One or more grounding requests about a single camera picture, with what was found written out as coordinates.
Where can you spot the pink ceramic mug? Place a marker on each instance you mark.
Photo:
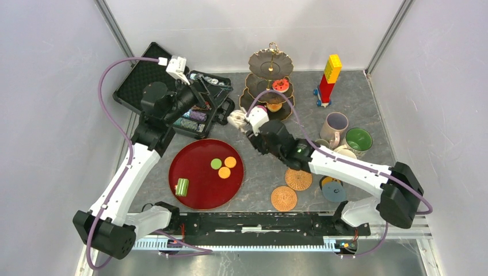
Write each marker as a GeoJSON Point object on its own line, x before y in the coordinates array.
{"type": "Point", "coordinates": [333, 127]}

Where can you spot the orange macaron upper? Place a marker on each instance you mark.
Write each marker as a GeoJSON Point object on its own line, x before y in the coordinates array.
{"type": "Point", "coordinates": [230, 162]}

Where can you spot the woven coaster back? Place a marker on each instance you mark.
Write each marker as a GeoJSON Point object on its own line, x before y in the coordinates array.
{"type": "Point", "coordinates": [298, 180]}

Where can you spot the blue round coaster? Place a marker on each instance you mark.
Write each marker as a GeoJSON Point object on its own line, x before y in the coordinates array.
{"type": "Point", "coordinates": [334, 192]}

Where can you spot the woven coaster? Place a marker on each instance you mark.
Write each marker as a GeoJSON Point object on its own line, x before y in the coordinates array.
{"type": "Point", "coordinates": [298, 180]}
{"type": "Point", "coordinates": [283, 198]}

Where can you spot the green macaron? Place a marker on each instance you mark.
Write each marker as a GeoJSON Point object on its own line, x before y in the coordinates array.
{"type": "Point", "coordinates": [216, 163]}

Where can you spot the green inside ceramic mug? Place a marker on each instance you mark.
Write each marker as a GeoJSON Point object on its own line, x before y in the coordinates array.
{"type": "Point", "coordinates": [357, 140]}

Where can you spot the red yellow toy block tower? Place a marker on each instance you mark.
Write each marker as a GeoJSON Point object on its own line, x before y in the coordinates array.
{"type": "Point", "coordinates": [329, 78]}

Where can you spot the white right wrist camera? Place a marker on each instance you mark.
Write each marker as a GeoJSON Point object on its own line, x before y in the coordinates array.
{"type": "Point", "coordinates": [257, 117]}

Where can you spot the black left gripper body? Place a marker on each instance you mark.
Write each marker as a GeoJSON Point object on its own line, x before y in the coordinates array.
{"type": "Point", "coordinates": [185, 98]}

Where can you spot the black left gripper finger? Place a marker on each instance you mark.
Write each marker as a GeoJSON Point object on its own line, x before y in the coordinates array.
{"type": "Point", "coordinates": [205, 82]}
{"type": "Point", "coordinates": [218, 95]}

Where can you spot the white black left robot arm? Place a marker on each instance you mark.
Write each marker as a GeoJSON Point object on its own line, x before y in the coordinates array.
{"type": "Point", "coordinates": [106, 226]}

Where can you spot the green matcha cake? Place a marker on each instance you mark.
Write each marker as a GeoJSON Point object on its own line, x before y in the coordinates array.
{"type": "Point", "coordinates": [181, 188]}

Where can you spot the red frosted donut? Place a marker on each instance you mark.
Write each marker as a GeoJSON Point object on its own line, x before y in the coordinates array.
{"type": "Point", "coordinates": [281, 85]}

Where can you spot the woven coaster front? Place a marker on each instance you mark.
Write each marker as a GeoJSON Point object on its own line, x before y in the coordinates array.
{"type": "Point", "coordinates": [283, 198]}

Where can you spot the yellow round coaster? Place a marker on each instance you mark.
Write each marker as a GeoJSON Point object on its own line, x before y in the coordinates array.
{"type": "Point", "coordinates": [327, 179]}

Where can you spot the orange macaron lower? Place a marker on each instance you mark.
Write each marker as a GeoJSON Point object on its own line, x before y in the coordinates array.
{"type": "Point", "coordinates": [224, 172]}

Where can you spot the orange macaron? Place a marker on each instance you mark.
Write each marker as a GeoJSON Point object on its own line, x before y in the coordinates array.
{"type": "Point", "coordinates": [230, 162]}
{"type": "Point", "coordinates": [224, 172]}

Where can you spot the three-tier black gold stand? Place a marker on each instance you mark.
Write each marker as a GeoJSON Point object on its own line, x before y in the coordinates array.
{"type": "Point", "coordinates": [266, 66]}

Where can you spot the red round tray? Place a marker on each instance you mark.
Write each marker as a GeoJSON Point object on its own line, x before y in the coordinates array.
{"type": "Point", "coordinates": [206, 189]}

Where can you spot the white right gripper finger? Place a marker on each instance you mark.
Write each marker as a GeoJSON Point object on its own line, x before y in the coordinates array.
{"type": "Point", "coordinates": [241, 112]}
{"type": "Point", "coordinates": [241, 126]}

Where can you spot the white chocolate striped donut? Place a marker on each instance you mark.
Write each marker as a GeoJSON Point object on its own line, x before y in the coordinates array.
{"type": "Point", "coordinates": [231, 117]}

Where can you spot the small grey cup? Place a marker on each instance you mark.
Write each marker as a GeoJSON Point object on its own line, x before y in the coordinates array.
{"type": "Point", "coordinates": [323, 142]}

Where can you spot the black poker chip case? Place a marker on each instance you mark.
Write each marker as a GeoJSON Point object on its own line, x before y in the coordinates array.
{"type": "Point", "coordinates": [194, 123]}

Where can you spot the small brown pastry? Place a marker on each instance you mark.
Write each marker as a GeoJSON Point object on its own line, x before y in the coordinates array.
{"type": "Point", "coordinates": [274, 107]}

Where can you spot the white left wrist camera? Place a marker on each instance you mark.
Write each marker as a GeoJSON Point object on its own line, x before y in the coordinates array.
{"type": "Point", "coordinates": [175, 67]}

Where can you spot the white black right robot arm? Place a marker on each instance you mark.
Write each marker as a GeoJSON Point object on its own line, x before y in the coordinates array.
{"type": "Point", "coordinates": [395, 192]}

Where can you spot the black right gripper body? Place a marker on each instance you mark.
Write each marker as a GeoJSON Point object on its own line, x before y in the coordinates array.
{"type": "Point", "coordinates": [260, 145]}

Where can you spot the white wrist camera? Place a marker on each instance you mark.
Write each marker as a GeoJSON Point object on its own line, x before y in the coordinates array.
{"type": "Point", "coordinates": [175, 67]}
{"type": "Point", "coordinates": [257, 117]}

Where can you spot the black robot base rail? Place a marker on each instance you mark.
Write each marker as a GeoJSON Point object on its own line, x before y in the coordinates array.
{"type": "Point", "coordinates": [261, 228]}

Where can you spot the yellow ceramic mug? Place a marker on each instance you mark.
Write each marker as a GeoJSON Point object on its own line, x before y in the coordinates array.
{"type": "Point", "coordinates": [345, 152]}

